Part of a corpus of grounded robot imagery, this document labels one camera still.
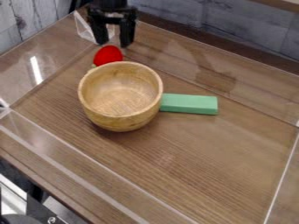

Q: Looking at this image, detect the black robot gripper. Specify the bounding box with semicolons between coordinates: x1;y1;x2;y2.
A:
86;0;137;48

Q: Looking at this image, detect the red toy fruit green stem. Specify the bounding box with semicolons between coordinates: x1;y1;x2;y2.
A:
92;45;124;67

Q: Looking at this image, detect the light wooden bowl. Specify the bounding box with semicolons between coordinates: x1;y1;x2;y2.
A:
77;61;164;132

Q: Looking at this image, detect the green rectangular block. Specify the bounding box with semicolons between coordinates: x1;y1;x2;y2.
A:
160;94;219;115

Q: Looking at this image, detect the clear acrylic tray wall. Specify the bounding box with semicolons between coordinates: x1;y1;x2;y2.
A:
0;17;299;224

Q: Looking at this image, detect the black metal table frame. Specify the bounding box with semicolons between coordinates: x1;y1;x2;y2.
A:
0;158;88;224

